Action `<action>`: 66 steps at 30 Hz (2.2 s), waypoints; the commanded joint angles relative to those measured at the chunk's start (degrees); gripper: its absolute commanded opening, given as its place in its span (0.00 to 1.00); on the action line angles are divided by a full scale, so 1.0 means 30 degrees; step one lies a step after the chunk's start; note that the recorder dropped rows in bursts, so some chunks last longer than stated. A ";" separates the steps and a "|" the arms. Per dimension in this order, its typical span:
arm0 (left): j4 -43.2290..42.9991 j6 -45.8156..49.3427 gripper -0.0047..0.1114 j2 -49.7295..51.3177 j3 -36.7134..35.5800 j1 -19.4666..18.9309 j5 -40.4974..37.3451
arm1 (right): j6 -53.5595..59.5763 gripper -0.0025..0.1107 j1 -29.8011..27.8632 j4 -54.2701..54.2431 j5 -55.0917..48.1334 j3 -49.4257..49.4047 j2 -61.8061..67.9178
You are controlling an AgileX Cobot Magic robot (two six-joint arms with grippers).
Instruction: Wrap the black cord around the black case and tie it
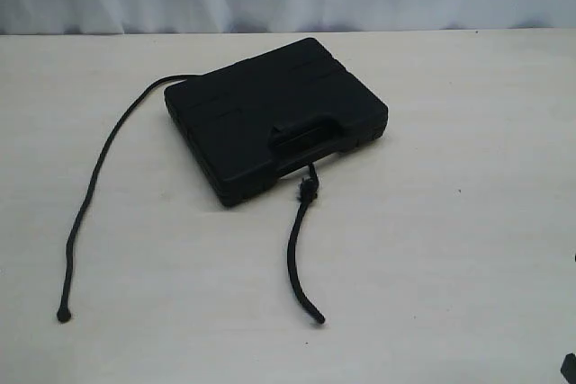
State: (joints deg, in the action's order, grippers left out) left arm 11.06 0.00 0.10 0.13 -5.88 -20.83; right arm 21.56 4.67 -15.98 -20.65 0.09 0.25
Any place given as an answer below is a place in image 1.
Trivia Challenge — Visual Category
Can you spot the black braided rope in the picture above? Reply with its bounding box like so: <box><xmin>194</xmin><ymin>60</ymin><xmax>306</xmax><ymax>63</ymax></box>
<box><xmin>56</xmin><ymin>73</ymin><xmax>327</xmax><ymax>325</ymax></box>

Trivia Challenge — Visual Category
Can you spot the black plastic carrying case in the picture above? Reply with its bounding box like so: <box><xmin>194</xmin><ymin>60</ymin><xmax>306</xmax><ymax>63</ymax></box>
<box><xmin>164</xmin><ymin>37</ymin><xmax>388</xmax><ymax>207</ymax></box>

